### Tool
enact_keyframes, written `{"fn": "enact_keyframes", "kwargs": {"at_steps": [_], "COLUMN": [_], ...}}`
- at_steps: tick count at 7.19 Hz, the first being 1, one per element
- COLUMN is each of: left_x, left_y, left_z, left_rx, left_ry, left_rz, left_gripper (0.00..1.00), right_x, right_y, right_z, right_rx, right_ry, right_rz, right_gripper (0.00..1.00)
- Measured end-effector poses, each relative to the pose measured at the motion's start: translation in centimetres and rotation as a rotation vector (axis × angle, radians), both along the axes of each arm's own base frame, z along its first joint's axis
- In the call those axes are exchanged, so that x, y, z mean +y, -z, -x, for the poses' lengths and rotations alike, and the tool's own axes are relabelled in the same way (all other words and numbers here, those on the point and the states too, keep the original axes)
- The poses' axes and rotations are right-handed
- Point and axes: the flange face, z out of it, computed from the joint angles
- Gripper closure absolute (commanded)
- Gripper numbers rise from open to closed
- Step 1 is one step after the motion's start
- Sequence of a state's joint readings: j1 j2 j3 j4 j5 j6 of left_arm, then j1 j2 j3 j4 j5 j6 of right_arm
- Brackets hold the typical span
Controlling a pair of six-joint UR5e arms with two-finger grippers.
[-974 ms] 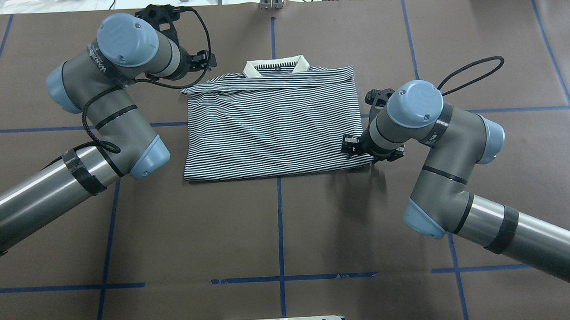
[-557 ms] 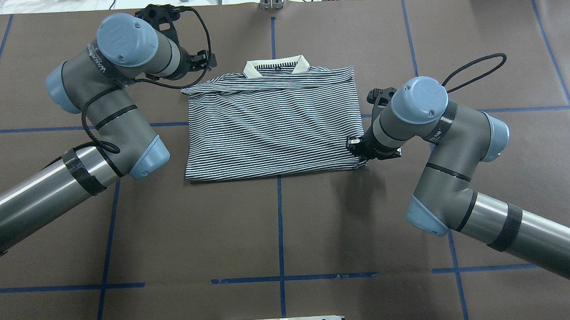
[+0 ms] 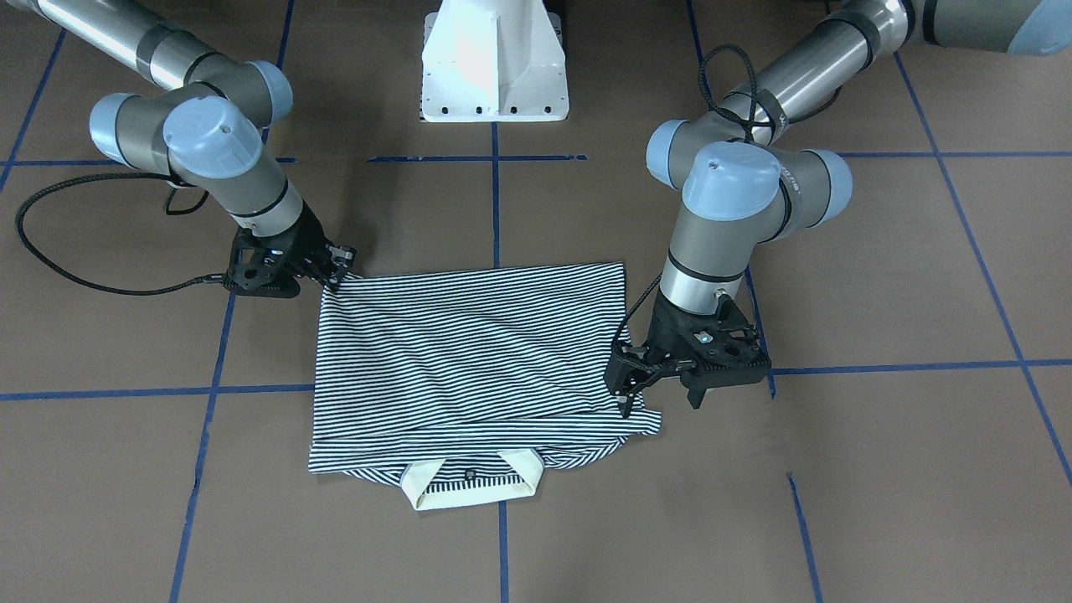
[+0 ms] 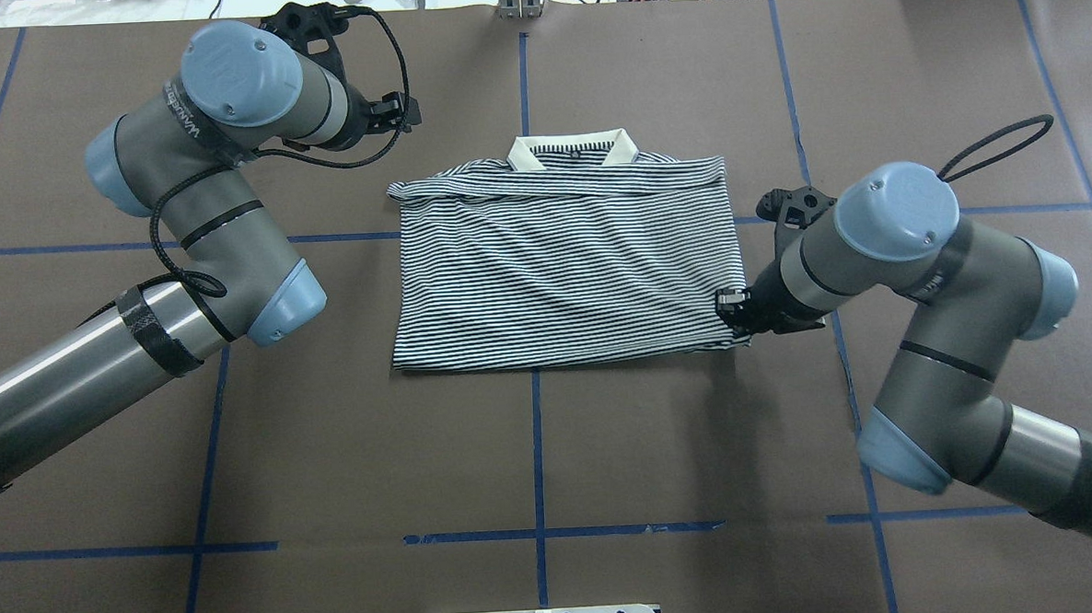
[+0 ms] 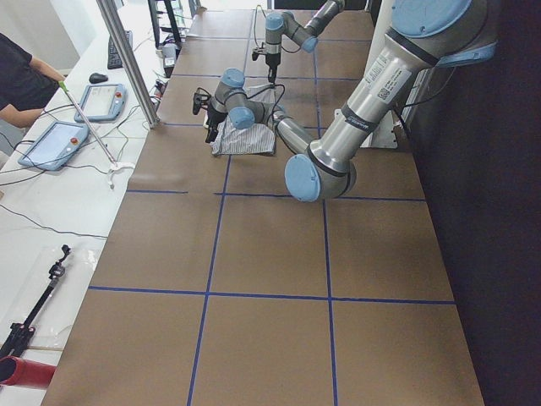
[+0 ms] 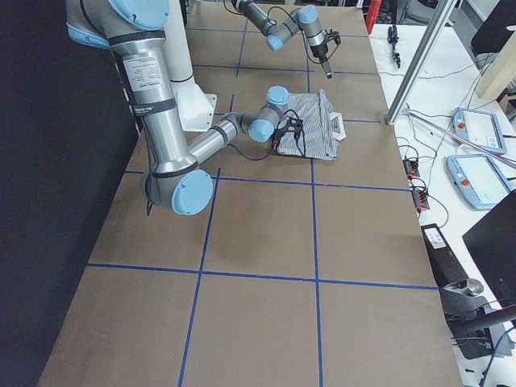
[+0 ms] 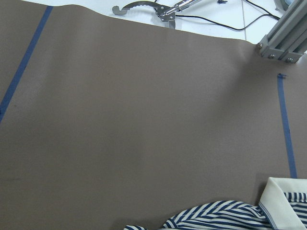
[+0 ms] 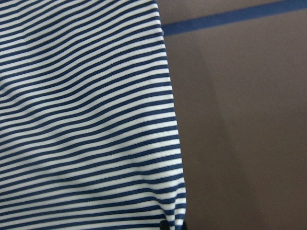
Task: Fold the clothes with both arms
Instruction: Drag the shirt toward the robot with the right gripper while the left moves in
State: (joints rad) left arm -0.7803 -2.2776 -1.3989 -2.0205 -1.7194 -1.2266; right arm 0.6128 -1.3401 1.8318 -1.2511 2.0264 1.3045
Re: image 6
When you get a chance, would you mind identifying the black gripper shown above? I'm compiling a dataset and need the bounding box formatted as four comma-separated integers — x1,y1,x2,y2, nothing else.
271,117,303,152
309,30,341,79

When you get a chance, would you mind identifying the navy white striped polo shirt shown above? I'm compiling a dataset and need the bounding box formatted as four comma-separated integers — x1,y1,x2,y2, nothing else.
276,89,339,161

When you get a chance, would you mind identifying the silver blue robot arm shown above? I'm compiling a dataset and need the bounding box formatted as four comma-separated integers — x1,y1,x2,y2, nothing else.
223,1,342,79
66,1,289,215

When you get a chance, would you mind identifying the black tripod tool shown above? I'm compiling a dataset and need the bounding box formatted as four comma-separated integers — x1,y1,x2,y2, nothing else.
387,23,401,69

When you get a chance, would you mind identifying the black orange connector strip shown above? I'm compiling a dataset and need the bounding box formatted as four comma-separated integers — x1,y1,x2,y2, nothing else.
402,157,430,214

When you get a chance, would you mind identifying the far blue teach pendant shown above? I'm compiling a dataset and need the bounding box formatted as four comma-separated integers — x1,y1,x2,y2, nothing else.
451,107,507,155

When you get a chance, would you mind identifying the blue teach pendant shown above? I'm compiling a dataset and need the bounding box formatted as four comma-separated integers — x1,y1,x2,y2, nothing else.
451,107,507,155
445,154,512,210

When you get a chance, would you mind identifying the near blue teach pendant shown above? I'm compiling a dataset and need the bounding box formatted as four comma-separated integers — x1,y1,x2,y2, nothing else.
445,154,512,210

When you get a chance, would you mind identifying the black box with label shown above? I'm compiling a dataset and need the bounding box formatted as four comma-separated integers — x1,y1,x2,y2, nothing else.
421,223,468,288

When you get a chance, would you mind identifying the long metal reach stick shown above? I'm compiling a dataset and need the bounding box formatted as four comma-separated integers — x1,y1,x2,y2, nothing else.
402,108,515,169

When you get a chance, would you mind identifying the black monitor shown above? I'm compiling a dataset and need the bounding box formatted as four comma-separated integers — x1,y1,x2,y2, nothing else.
463,190,515,299

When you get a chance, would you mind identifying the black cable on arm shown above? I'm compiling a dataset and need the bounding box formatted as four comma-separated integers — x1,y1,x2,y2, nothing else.
143,108,307,217

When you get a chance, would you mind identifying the grey aluminium frame post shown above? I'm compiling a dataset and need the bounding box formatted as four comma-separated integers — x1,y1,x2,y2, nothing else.
386,0,456,126

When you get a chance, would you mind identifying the black camera stand with knob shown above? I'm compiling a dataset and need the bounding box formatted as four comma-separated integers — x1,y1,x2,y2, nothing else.
439,280,515,360

